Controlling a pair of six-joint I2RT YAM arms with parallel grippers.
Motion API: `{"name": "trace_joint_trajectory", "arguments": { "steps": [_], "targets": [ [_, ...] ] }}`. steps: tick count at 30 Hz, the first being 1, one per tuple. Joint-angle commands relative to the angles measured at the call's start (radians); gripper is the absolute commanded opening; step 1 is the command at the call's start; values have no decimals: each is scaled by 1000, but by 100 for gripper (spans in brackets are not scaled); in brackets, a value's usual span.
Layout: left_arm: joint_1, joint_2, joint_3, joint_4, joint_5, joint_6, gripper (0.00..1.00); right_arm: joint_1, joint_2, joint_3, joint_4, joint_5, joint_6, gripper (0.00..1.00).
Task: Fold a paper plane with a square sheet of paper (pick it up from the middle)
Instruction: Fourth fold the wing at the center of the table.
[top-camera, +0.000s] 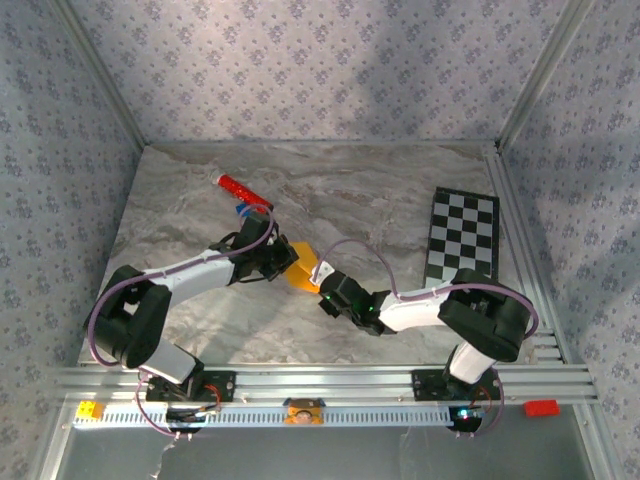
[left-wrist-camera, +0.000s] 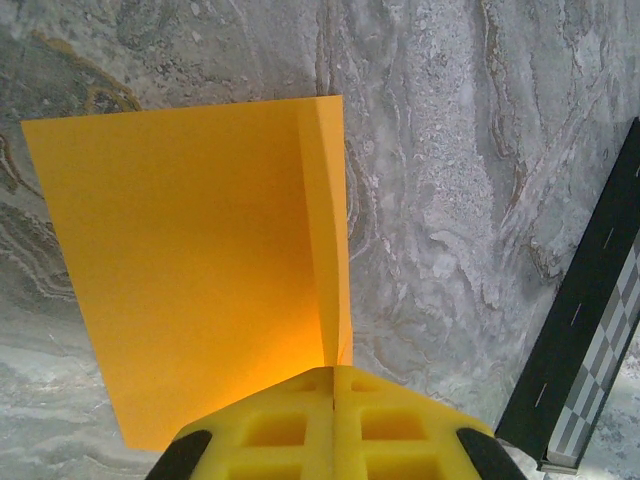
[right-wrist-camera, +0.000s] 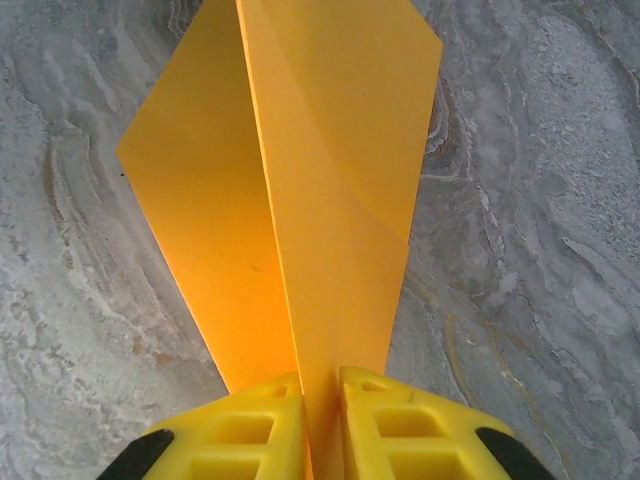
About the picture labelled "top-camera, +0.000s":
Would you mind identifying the red toy brick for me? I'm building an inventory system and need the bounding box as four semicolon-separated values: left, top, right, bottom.
523;399;561;418

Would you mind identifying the black round controller board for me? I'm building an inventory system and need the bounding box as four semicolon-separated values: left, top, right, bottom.
447;405;485;434
166;407;221;432

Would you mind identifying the aluminium side rail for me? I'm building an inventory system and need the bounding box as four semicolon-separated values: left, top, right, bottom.
483;149;569;364

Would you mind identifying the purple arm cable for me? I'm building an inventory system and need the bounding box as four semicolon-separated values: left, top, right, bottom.
85;203;277;442
317;238;540;441

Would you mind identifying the yellow toy brick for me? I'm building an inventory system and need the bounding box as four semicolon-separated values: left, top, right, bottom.
75;400;107;420

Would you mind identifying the aluminium corner post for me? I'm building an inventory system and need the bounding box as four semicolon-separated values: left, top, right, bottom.
496;0;597;149

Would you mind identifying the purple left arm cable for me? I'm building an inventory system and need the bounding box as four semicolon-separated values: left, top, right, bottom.
85;203;277;442

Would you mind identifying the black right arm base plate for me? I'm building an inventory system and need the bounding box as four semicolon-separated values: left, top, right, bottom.
410;368;504;401

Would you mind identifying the orange cloth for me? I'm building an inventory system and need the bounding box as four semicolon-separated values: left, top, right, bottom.
285;242;321;294

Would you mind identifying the red glitter tube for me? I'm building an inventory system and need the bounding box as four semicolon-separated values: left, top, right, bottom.
211;169;275;212

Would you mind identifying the black white checkerboard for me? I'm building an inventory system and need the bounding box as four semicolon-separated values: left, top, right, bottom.
423;187;501;290

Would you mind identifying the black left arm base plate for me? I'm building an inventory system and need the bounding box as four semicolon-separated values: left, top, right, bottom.
145;370;237;403

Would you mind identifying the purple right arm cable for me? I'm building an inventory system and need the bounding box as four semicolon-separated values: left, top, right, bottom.
317;238;540;441

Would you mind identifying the white slotted cable duct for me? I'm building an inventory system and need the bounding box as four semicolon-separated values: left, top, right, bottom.
73;402;469;429

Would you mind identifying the long aluminium base rail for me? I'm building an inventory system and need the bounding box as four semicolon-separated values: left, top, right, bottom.
54;364;600;405

